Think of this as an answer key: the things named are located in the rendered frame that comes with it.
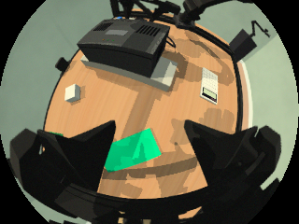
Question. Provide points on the green flat bar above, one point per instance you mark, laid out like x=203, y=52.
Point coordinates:
x=132, y=150

